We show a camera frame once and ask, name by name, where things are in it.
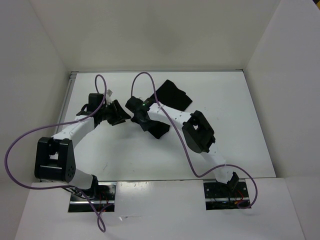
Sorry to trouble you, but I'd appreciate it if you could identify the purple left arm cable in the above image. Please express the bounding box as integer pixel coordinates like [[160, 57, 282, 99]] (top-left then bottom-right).
[[4, 74, 107, 233]]

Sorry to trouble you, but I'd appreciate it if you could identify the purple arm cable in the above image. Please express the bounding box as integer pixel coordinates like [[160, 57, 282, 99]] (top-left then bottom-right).
[[4, 74, 107, 233], [130, 71, 260, 210]]

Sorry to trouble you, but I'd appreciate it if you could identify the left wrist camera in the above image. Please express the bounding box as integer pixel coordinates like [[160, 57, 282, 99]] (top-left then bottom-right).
[[86, 89, 113, 112]]

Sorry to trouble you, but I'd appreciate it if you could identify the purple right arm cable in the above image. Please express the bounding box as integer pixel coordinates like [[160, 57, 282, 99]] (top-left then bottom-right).
[[130, 71, 260, 210]]

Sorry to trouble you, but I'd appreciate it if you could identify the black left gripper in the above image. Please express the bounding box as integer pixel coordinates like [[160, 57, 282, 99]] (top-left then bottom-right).
[[98, 99, 131, 126]]

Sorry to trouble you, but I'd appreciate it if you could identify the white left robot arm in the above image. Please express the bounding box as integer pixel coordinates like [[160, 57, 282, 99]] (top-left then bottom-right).
[[34, 100, 131, 200]]

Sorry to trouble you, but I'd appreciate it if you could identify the black skirt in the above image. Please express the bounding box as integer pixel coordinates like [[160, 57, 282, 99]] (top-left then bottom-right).
[[148, 79, 193, 139]]

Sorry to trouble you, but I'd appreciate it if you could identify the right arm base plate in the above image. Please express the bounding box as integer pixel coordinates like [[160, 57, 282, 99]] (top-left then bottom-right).
[[203, 180, 251, 211]]

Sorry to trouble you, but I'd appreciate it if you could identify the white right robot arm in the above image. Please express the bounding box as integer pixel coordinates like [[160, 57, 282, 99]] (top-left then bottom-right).
[[125, 96, 239, 197]]

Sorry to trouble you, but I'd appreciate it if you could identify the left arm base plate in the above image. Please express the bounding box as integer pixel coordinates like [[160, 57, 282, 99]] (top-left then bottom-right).
[[68, 181, 117, 213]]

